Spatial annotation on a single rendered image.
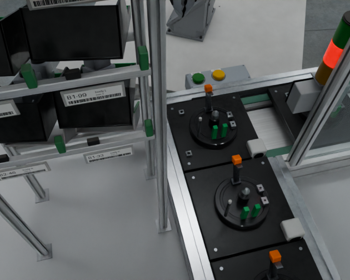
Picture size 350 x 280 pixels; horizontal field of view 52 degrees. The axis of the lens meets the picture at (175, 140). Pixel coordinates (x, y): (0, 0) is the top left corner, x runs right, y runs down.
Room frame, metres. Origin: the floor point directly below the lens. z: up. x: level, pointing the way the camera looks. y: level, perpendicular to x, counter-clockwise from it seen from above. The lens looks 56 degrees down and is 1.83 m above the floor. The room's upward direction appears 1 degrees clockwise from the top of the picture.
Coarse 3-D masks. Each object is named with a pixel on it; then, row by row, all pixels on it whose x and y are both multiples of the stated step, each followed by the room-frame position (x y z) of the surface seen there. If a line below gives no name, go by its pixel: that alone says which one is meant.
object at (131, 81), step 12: (96, 84) 0.56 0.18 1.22; (132, 84) 0.49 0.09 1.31; (60, 96) 0.40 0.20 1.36; (132, 96) 0.46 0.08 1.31; (60, 108) 0.39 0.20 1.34; (72, 108) 0.39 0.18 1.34; (84, 108) 0.39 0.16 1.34; (96, 108) 0.40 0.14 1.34; (108, 108) 0.40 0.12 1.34; (120, 108) 0.40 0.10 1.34; (132, 108) 0.43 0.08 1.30; (60, 120) 0.38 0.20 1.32; (72, 120) 0.38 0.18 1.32; (84, 120) 0.39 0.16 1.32; (96, 120) 0.39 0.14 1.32; (108, 120) 0.39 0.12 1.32; (120, 120) 0.39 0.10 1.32; (132, 120) 0.40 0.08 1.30
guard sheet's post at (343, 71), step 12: (348, 48) 0.53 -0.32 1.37; (348, 60) 0.51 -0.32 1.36; (336, 72) 0.53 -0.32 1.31; (348, 72) 0.52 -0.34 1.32; (336, 84) 0.51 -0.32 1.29; (324, 96) 0.53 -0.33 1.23; (336, 96) 0.52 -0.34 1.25; (312, 108) 0.54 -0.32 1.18; (324, 108) 0.51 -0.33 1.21; (312, 120) 0.52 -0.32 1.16; (324, 120) 0.52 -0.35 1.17; (300, 132) 0.54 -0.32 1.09; (312, 132) 0.51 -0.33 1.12; (300, 144) 0.52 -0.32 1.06; (288, 156) 0.54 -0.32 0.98; (300, 156) 0.52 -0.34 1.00
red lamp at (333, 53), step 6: (330, 42) 0.57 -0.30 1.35; (330, 48) 0.56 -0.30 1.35; (336, 48) 0.55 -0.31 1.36; (324, 54) 0.57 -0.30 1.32; (330, 54) 0.55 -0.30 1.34; (336, 54) 0.54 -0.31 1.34; (324, 60) 0.56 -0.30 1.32; (330, 60) 0.55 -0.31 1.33; (336, 60) 0.54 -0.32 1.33; (330, 66) 0.54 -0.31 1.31
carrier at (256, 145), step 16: (224, 96) 0.76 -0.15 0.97; (176, 112) 0.69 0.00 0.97; (192, 112) 0.69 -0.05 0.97; (208, 112) 0.67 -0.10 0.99; (224, 112) 0.68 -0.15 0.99; (240, 112) 0.69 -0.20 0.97; (176, 128) 0.63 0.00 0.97; (192, 128) 0.61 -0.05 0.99; (208, 128) 0.62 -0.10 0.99; (224, 128) 0.59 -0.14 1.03; (240, 128) 0.63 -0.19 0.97; (176, 144) 0.57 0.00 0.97; (192, 144) 0.57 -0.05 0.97; (208, 144) 0.56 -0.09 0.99; (224, 144) 0.57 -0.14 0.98; (240, 144) 0.58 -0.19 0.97; (256, 144) 0.56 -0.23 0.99; (192, 160) 0.52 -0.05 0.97; (208, 160) 0.52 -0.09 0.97; (224, 160) 0.52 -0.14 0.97
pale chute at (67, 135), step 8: (56, 128) 0.57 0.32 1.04; (64, 128) 0.45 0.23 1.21; (72, 128) 0.49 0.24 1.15; (64, 136) 0.43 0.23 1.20; (72, 136) 0.47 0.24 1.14; (8, 144) 0.42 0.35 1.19; (16, 144) 0.42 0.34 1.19; (24, 144) 0.42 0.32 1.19; (32, 144) 0.42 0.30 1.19; (40, 144) 0.42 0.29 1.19; (48, 144) 0.42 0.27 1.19
